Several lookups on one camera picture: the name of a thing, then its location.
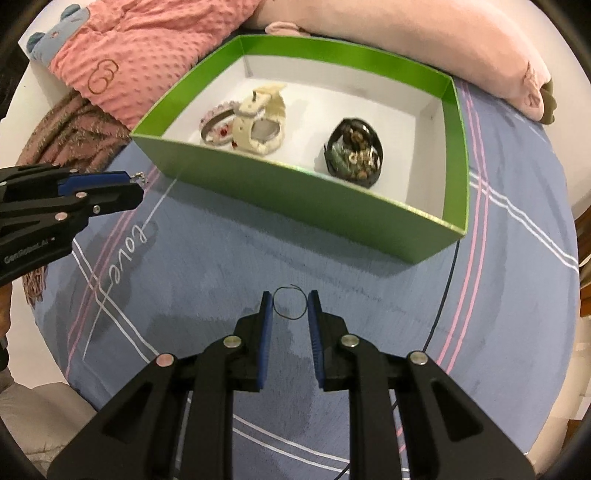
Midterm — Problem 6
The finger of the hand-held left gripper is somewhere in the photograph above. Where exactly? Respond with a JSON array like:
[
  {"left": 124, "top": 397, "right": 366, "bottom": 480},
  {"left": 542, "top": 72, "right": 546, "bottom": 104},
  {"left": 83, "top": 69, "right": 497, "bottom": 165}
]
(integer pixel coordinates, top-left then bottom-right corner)
[
  {"left": 0, "top": 184, "right": 145, "bottom": 237},
  {"left": 0, "top": 164, "right": 139, "bottom": 202}
]

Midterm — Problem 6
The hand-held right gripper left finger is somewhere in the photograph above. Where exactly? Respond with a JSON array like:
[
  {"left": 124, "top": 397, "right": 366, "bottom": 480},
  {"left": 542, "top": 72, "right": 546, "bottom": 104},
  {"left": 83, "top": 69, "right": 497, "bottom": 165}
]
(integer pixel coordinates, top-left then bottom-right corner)
[{"left": 46, "top": 291, "right": 273, "bottom": 480}]

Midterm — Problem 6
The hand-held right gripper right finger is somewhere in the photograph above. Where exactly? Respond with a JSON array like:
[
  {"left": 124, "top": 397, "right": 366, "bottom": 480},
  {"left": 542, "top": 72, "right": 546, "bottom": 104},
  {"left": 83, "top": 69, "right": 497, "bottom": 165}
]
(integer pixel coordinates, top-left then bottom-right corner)
[{"left": 307, "top": 290, "right": 539, "bottom": 480}]

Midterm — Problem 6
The thin black ring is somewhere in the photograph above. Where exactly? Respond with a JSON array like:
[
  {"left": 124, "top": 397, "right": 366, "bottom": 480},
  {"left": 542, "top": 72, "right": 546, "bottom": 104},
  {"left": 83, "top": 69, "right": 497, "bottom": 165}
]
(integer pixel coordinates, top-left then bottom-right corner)
[{"left": 272, "top": 286, "right": 308, "bottom": 320}]

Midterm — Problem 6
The silver bangle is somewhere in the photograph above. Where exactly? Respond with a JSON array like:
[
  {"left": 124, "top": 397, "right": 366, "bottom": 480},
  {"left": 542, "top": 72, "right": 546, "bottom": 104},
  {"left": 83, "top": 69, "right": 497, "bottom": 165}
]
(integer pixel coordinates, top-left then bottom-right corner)
[{"left": 199, "top": 111, "right": 238, "bottom": 146}]

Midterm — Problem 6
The red and pink bead bracelet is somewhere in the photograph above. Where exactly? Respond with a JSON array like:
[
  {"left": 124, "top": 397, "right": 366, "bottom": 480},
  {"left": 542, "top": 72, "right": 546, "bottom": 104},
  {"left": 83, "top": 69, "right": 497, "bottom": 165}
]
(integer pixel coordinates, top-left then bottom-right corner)
[{"left": 210, "top": 122, "right": 241, "bottom": 149}]

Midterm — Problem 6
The pale pink bead bracelet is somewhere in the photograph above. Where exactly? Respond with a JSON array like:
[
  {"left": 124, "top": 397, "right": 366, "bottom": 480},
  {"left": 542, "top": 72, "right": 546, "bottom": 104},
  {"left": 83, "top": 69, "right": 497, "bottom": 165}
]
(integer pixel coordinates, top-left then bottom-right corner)
[{"left": 199, "top": 102, "right": 241, "bottom": 132}]

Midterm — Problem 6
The green cardboard box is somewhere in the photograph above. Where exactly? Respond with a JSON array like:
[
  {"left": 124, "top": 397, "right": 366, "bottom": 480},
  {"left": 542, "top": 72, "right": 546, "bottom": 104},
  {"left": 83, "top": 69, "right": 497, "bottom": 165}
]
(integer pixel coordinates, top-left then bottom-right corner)
[{"left": 130, "top": 34, "right": 472, "bottom": 265}]

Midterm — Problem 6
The brown wooden bead bracelet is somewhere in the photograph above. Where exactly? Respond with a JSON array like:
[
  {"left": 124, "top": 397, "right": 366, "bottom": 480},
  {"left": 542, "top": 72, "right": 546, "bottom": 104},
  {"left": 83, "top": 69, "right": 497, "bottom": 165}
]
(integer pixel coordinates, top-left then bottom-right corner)
[{"left": 339, "top": 124, "right": 380, "bottom": 178}]

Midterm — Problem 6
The green stone charm bracelet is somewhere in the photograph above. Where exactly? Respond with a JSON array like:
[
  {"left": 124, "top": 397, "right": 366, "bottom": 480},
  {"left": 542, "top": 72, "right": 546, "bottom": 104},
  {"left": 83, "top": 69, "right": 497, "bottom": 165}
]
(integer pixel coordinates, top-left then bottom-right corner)
[{"left": 327, "top": 138, "right": 356, "bottom": 167}]

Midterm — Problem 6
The person's left forearm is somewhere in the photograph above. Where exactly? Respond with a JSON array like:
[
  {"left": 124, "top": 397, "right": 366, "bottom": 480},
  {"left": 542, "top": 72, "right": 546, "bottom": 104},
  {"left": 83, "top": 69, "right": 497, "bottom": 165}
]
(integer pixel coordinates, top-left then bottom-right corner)
[{"left": 0, "top": 284, "right": 12, "bottom": 384}]

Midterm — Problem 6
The brown knitted throw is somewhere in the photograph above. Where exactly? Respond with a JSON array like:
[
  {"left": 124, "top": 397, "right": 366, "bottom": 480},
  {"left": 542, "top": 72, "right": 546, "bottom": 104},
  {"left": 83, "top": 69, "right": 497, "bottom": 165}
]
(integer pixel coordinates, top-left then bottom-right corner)
[{"left": 16, "top": 90, "right": 130, "bottom": 310}]

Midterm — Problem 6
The blue striped blanket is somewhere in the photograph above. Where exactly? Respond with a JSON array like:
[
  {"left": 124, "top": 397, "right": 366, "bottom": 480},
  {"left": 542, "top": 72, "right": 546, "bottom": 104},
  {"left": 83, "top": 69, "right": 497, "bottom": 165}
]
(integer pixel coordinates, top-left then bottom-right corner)
[{"left": 21, "top": 69, "right": 580, "bottom": 480}]

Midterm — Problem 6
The pink dotted plush blanket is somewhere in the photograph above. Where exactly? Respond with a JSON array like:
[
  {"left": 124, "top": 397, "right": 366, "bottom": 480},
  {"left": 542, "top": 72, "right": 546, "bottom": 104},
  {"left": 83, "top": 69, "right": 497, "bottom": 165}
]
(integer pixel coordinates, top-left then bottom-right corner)
[{"left": 25, "top": 0, "right": 259, "bottom": 130}]

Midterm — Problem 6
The cream wrist watch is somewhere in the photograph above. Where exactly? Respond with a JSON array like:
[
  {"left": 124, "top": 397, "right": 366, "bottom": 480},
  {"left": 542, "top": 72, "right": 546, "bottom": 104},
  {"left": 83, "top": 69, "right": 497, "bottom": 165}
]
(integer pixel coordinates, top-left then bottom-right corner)
[{"left": 231, "top": 84, "right": 288, "bottom": 155}]

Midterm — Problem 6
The white quilt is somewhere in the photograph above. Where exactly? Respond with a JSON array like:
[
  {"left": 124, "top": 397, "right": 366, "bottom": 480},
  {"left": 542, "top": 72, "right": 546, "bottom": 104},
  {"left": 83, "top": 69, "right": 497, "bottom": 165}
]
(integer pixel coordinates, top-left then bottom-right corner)
[{"left": 0, "top": 381, "right": 95, "bottom": 467}]

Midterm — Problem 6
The black wrist watch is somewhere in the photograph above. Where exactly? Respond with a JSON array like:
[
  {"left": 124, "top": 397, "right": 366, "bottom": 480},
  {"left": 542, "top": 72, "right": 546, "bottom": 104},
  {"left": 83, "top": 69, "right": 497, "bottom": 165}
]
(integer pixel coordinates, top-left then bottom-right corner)
[{"left": 323, "top": 117, "right": 385, "bottom": 188}]

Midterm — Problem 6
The pink plush pillow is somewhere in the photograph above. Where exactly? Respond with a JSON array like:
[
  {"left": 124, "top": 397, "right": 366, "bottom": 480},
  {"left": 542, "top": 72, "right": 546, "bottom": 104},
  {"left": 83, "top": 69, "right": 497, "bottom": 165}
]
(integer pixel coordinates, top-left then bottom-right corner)
[{"left": 245, "top": 0, "right": 557, "bottom": 125}]

